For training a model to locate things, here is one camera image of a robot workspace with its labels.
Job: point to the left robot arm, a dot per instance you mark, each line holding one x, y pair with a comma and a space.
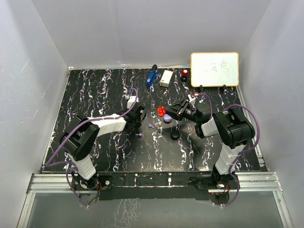
80, 143

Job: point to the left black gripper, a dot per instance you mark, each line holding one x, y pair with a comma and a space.
138, 124

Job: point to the orange earbud charging case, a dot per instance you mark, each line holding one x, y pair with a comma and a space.
161, 111

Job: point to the white whiteboard wooden frame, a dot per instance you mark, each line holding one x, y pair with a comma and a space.
214, 69

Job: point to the blue black stapler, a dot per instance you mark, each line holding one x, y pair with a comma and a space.
152, 75

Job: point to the white rectangular box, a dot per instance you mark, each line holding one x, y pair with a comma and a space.
166, 78

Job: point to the red emergency stop button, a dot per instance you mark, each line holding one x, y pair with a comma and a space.
184, 75

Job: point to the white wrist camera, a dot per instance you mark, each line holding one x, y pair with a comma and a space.
192, 98
130, 100

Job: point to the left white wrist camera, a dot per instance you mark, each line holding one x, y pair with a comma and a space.
130, 100

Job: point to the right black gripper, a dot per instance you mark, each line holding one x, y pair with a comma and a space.
176, 110

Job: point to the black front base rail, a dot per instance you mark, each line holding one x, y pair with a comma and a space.
155, 185

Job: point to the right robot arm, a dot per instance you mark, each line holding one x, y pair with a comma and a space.
234, 129

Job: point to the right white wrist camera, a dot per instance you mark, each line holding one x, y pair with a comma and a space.
192, 98

